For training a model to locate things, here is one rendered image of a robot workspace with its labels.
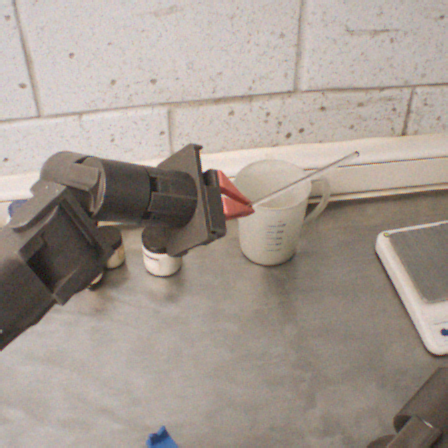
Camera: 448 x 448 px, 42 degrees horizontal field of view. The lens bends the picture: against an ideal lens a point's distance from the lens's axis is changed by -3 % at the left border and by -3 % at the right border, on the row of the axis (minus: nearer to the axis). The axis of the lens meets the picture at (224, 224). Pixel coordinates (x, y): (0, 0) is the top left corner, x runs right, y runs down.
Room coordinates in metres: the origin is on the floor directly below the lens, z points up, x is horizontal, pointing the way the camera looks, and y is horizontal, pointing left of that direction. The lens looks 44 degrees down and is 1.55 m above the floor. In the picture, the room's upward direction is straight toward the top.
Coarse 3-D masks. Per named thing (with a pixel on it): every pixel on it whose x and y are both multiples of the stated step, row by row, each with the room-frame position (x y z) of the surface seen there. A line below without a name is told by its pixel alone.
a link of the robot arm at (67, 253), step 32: (64, 224) 0.36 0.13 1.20; (0, 256) 0.32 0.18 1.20; (32, 256) 0.33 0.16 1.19; (64, 256) 0.34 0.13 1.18; (96, 256) 0.36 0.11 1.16; (0, 288) 0.29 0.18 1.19; (32, 288) 0.31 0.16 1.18; (64, 288) 0.32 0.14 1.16; (0, 320) 0.28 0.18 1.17; (32, 320) 0.29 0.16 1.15; (0, 352) 0.26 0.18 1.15
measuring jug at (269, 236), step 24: (264, 168) 0.82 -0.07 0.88; (288, 168) 0.81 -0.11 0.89; (240, 192) 0.79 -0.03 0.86; (264, 192) 0.81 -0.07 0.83; (288, 192) 0.80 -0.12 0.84; (264, 216) 0.70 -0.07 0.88; (288, 216) 0.70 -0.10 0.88; (312, 216) 0.78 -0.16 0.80; (240, 240) 0.75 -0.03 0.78; (264, 240) 0.70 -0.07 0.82; (288, 240) 0.71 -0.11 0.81; (264, 264) 0.71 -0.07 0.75
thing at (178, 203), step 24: (192, 144) 0.48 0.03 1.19; (168, 168) 0.48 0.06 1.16; (192, 168) 0.46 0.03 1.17; (168, 192) 0.42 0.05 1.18; (192, 192) 0.43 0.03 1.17; (144, 216) 0.40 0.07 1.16; (168, 216) 0.41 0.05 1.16; (192, 216) 0.42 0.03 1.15; (168, 240) 0.42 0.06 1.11; (192, 240) 0.40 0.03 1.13
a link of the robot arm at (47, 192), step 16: (48, 160) 0.47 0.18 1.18; (64, 160) 0.46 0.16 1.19; (80, 160) 0.45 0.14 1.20; (48, 176) 0.45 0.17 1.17; (32, 192) 0.44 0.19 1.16; (48, 192) 0.38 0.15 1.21; (64, 192) 0.38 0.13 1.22; (32, 208) 0.37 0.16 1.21; (48, 208) 0.36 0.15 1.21; (64, 208) 0.39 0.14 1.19; (80, 208) 0.38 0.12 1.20; (16, 224) 0.35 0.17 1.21; (32, 224) 0.35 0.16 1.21; (80, 224) 0.38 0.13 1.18; (96, 240) 0.37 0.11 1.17; (96, 272) 0.35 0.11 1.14; (80, 288) 0.34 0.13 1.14
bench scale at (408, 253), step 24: (384, 240) 0.74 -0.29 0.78; (408, 240) 0.73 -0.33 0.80; (432, 240) 0.73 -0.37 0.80; (384, 264) 0.70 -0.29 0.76; (408, 264) 0.67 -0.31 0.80; (432, 264) 0.67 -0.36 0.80; (408, 288) 0.63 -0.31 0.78; (432, 288) 0.62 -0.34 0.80; (432, 312) 0.58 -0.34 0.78; (432, 336) 0.54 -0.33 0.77
